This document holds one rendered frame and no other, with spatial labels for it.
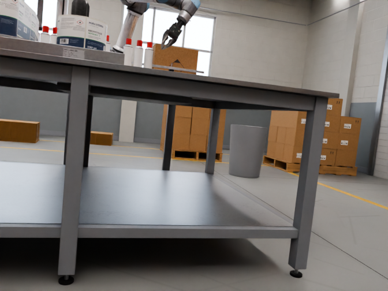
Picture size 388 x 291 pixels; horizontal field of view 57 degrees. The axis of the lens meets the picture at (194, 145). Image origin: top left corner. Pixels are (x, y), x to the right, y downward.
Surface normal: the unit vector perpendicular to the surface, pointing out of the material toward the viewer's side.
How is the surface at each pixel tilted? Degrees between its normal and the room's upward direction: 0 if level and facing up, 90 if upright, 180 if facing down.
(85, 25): 90
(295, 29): 90
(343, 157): 90
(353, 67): 90
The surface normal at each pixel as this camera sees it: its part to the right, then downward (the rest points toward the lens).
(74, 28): 0.05, 0.09
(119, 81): 0.26, 0.11
